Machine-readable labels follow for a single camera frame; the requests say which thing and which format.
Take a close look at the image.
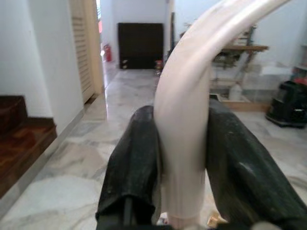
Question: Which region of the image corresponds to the broom with pale handle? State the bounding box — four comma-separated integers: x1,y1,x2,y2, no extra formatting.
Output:
154,0,292,230

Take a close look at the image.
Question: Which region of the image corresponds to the small red and yellow can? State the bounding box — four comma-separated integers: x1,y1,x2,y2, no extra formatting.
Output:
154,59,164,75

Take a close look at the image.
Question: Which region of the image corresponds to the black boxy appliance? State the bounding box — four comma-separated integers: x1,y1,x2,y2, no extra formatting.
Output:
265,80,307,129

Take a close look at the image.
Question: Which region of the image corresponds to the low wooden floor frame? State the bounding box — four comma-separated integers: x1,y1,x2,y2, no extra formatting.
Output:
211,93,272,112

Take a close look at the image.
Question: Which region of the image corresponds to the wooden work table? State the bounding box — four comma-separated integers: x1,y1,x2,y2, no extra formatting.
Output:
211,44,269,96

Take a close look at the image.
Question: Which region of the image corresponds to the red fire extinguisher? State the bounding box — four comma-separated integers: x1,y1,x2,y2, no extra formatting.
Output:
102,43,113,63

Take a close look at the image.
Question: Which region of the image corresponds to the dark wooden staircase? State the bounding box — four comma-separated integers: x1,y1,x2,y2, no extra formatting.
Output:
0,95,58,199

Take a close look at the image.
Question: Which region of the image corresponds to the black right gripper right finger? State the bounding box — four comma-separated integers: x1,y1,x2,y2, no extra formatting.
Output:
205,99,307,230

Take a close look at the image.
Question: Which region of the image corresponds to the light wooden louvre door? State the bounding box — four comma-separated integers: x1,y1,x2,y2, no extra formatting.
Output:
69,0,104,104

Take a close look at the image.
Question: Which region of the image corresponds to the white plastic bottle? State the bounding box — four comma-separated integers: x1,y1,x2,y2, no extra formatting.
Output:
229,83,243,101

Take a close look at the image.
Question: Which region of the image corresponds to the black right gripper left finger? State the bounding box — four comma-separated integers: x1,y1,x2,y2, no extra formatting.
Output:
95,105,164,230

